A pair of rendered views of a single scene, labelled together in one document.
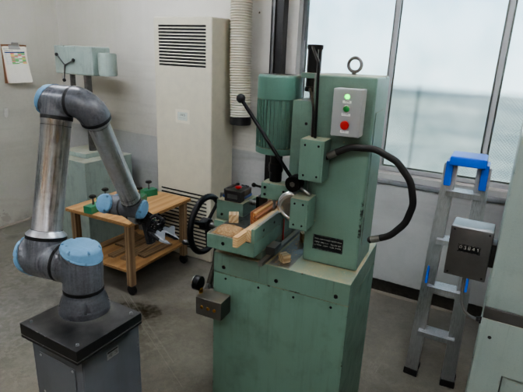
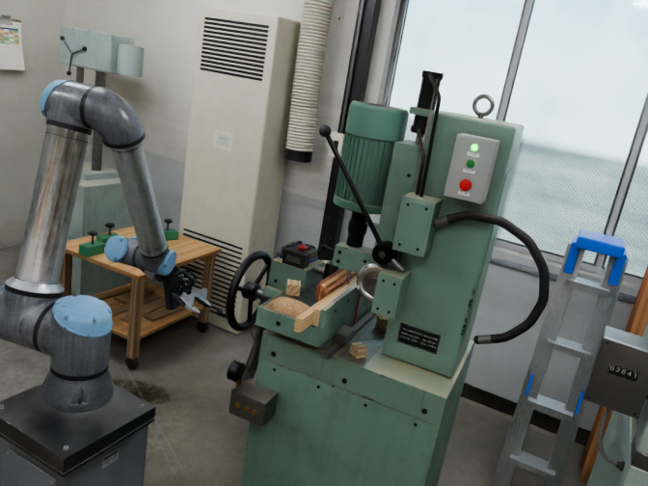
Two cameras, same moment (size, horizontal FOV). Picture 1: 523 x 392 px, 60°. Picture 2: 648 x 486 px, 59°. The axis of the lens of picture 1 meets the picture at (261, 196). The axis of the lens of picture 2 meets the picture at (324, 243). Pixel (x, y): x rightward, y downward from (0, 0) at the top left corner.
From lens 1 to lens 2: 19 cm
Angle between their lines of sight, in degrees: 3
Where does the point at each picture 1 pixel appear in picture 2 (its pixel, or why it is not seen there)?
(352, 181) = (463, 259)
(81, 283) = (78, 360)
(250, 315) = (302, 422)
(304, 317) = (377, 434)
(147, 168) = (165, 202)
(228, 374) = not seen: outside the picture
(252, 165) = (306, 214)
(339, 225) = (438, 315)
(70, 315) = (58, 402)
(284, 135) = (376, 187)
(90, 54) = (109, 44)
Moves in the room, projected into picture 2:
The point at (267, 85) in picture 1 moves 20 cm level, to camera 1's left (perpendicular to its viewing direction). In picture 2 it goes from (362, 119) to (291, 107)
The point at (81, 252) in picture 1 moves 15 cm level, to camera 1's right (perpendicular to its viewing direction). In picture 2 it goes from (84, 317) to (142, 325)
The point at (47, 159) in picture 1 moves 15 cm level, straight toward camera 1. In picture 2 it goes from (49, 183) to (51, 199)
